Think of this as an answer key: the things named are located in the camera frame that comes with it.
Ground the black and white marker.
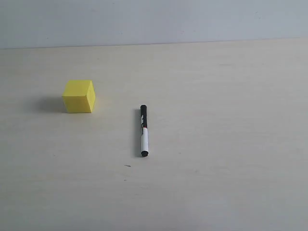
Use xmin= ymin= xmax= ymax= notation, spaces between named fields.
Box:
xmin=140 ymin=104 xmax=149 ymax=157

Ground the yellow cube block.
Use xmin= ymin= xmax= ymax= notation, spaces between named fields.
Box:
xmin=62 ymin=80 xmax=96 ymax=113

